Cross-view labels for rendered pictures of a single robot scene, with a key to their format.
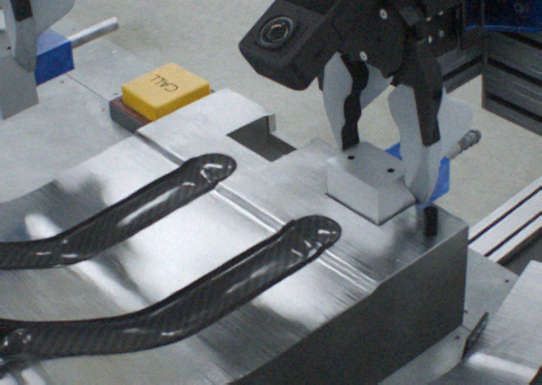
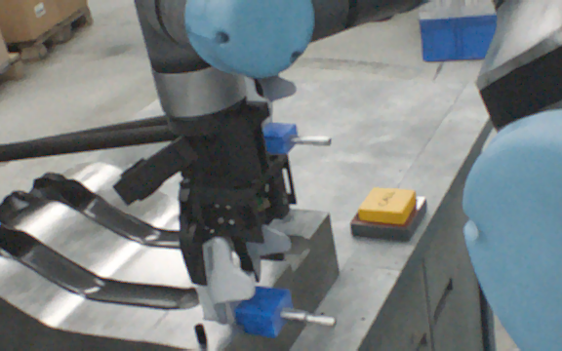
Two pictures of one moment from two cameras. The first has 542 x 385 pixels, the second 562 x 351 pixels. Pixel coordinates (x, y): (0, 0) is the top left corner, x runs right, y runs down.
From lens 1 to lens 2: 84 cm
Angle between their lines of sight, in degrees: 58
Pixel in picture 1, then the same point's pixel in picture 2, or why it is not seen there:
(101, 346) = (60, 276)
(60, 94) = (386, 176)
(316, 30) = (127, 175)
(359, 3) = (155, 172)
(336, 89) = not seen: hidden behind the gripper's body
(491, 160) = not seen: outside the picture
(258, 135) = (300, 247)
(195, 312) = (117, 295)
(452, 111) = (232, 277)
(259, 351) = (83, 326)
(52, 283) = (104, 242)
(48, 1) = not seen: hidden behind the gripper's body
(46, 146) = (329, 199)
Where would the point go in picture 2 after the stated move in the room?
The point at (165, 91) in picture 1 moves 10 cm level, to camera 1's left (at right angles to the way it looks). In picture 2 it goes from (378, 203) to (339, 177)
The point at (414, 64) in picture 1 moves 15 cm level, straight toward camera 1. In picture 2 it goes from (182, 227) to (13, 279)
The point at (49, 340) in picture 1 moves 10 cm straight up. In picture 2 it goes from (43, 257) to (15, 180)
